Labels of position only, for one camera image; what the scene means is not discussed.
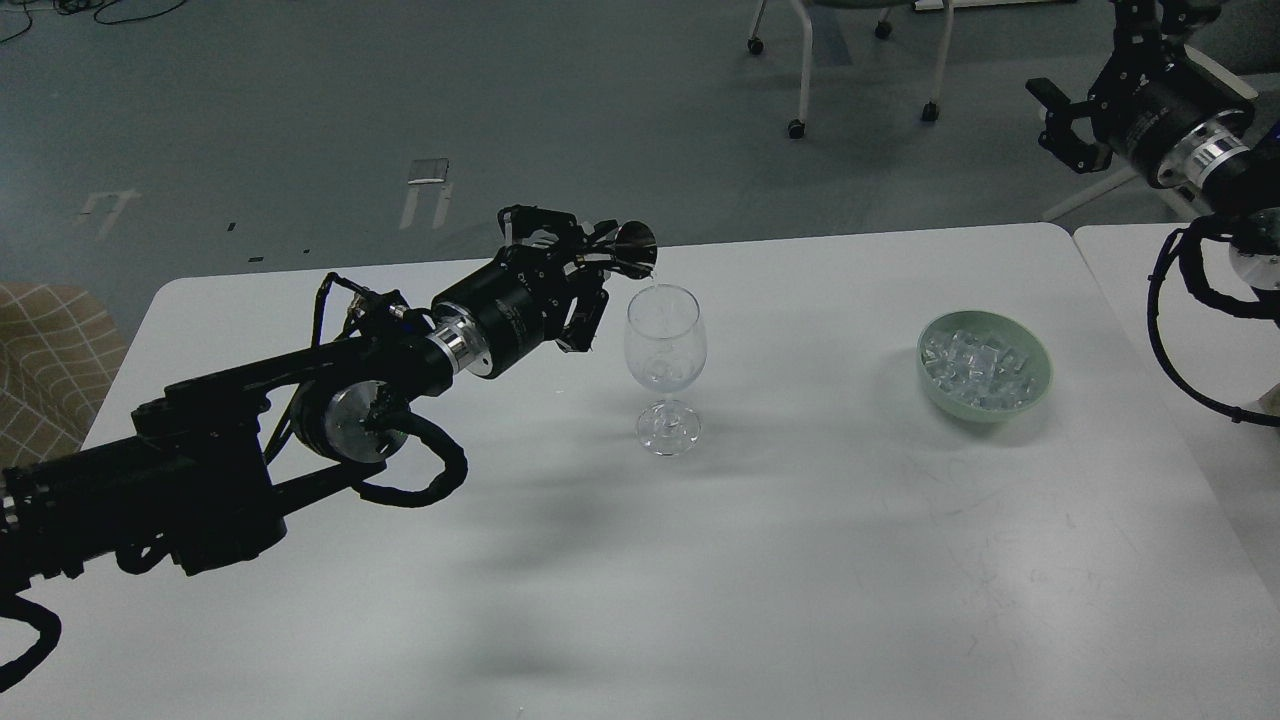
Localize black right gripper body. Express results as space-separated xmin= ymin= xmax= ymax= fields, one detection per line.
xmin=1088 ymin=35 xmax=1254 ymax=190

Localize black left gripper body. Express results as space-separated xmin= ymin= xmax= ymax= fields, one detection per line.
xmin=431 ymin=255 xmax=586 ymax=379

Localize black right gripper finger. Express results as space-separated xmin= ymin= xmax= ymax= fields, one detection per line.
xmin=1027 ymin=77 xmax=1114 ymax=174

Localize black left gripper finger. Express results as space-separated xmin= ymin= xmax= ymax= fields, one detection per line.
xmin=556 ymin=270 xmax=609 ymax=354
xmin=497 ymin=205 xmax=620 ymax=272

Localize steel double jigger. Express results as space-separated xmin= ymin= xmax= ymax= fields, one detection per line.
xmin=580 ymin=220 xmax=658 ymax=281

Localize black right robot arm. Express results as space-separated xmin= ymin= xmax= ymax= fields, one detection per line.
xmin=1025 ymin=33 xmax=1277 ymax=428

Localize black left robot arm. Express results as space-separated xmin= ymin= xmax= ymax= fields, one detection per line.
xmin=3 ymin=205 xmax=658 ymax=689

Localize clear wine glass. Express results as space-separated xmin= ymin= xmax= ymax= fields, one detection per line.
xmin=623 ymin=283 xmax=708 ymax=457

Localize pile of ice cubes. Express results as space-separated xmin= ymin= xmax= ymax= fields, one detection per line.
xmin=922 ymin=328 xmax=1043 ymax=411

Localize green bowl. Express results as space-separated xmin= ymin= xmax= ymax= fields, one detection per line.
xmin=914 ymin=309 xmax=1055 ymax=424

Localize white chair frame with casters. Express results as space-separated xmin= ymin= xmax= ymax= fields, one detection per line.
xmin=785 ymin=1 xmax=957 ymax=140

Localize black floor cables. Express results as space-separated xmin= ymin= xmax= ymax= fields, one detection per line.
xmin=0 ymin=0 xmax=191 ymax=46

